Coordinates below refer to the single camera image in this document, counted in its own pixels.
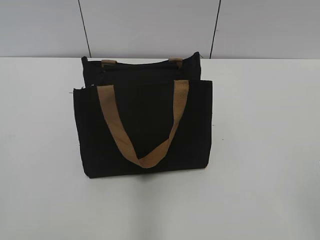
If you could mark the tan front bag handle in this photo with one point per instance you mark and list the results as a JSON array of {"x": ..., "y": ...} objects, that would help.
[{"x": 107, "y": 100}]

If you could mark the tan rear bag handle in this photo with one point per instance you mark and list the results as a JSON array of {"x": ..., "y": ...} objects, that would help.
[{"x": 108, "y": 62}]

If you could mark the black canvas tote bag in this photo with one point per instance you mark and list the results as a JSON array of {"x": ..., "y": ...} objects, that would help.
[{"x": 144, "y": 99}]

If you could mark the tan bag handle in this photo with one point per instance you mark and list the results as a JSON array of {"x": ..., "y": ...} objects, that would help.
[
  {"x": 108, "y": 62},
  {"x": 107, "y": 100}
]

